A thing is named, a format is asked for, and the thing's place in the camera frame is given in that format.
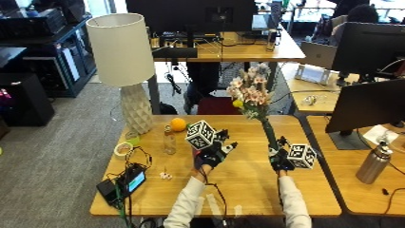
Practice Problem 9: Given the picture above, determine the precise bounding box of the steel water bottle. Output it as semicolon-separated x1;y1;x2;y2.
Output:
355;139;393;185

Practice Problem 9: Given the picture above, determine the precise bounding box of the white tape roll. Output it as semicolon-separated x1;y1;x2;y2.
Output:
113;142;135;159

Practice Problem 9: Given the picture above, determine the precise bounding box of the pink artificial flower bouquet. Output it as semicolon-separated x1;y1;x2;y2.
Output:
225;62;281;152

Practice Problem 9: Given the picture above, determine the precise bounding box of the white marker cube on right glove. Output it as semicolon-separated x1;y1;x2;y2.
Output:
288;143;317;170

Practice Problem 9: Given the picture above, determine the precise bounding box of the black power adapter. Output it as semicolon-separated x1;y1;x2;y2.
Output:
95;179;124;206

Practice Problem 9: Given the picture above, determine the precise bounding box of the wooden desk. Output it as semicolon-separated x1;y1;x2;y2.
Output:
280;61;365;114
307;115;405;218
147;29;307;115

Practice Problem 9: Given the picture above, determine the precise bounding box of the person's left hand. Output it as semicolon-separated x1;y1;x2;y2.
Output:
193;128;240;171

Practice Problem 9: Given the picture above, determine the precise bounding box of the person's right hand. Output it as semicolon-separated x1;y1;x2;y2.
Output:
267;135;296;173

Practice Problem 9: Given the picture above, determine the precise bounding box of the black storage shelf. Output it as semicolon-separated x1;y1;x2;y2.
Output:
0;8;97;98

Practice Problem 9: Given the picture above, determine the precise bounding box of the black cabinet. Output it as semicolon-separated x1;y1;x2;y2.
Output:
0;72;56;127

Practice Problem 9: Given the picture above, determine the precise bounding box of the white table lamp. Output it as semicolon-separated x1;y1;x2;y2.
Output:
85;12;157;136

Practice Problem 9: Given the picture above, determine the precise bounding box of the orange fruit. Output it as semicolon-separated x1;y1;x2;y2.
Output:
169;117;188;133

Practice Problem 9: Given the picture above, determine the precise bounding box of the clear glass bottle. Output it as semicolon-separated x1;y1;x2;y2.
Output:
164;124;177;156

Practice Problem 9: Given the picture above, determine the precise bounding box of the black cable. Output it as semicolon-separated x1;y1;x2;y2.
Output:
105;145;155;228

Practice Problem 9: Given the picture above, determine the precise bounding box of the white marker cube on left glove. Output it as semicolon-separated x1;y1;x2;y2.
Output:
185;119;217;151

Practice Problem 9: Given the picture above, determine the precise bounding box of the black computer monitor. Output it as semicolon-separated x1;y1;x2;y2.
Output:
124;0;259;48
324;78;405;151
331;21;405;87

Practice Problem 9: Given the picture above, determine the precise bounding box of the white framed tablet stand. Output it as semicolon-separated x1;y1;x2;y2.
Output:
293;64;332;86

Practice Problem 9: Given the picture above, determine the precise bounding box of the black phone with lit screen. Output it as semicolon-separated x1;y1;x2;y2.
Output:
119;165;148;196

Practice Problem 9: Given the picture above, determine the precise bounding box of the white marker cube on glove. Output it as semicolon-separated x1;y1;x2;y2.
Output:
288;143;317;170
185;119;217;151

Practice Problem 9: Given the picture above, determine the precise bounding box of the silver laptop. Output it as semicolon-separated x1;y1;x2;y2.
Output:
299;41;340;70

